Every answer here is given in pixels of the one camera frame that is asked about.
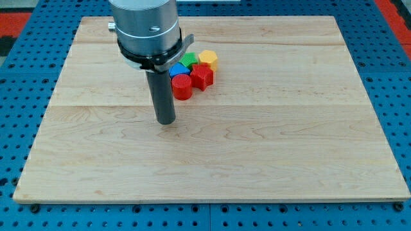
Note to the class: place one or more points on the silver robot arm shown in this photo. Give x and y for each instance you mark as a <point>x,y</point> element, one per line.
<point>148,32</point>

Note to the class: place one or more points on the light wooden board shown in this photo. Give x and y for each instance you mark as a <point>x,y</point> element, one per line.
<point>287,120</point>

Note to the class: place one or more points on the red star block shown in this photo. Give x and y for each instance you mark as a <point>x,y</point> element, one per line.
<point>202,76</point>

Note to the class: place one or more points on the yellow hexagon block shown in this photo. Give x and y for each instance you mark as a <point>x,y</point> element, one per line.
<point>210,58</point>

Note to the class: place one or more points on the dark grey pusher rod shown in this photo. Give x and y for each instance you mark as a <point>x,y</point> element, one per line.
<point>162,96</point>

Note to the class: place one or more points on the green star block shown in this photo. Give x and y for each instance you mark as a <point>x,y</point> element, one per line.
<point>189,59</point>

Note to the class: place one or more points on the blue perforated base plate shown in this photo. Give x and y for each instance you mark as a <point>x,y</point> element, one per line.
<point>31,70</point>

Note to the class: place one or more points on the red cylinder block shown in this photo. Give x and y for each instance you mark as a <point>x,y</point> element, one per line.
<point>182,86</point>

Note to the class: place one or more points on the blue block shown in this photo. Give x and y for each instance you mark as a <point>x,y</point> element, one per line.
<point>177,69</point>

